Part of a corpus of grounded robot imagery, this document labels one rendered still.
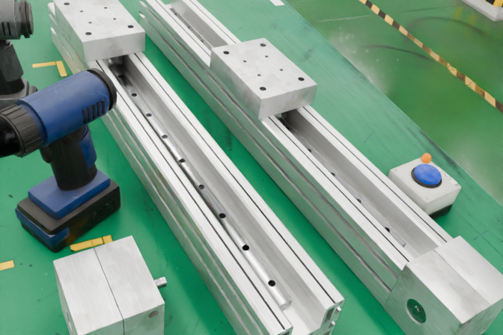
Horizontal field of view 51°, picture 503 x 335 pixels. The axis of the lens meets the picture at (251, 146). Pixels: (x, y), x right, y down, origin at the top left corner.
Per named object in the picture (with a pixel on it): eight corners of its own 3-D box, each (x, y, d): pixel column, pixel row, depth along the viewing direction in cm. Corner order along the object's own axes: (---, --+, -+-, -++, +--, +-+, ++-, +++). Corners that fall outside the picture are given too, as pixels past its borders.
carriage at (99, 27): (145, 64, 97) (145, 31, 92) (85, 76, 92) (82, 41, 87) (113, 24, 106) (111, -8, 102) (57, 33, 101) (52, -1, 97)
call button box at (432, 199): (448, 213, 85) (463, 185, 81) (406, 233, 81) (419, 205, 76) (413, 181, 90) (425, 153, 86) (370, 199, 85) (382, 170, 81)
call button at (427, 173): (443, 185, 82) (447, 175, 81) (425, 192, 80) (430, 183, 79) (424, 168, 84) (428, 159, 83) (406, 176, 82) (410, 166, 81)
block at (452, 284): (497, 323, 70) (530, 280, 64) (433, 366, 64) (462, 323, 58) (446, 273, 76) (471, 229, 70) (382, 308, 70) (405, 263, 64)
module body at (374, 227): (434, 279, 75) (456, 240, 69) (382, 308, 70) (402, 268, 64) (180, 20, 123) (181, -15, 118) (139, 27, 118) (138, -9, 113)
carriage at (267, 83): (310, 117, 91) (317, 84, 86) (255, 133, 85) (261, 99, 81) (259, 69, 100) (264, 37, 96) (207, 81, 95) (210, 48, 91)
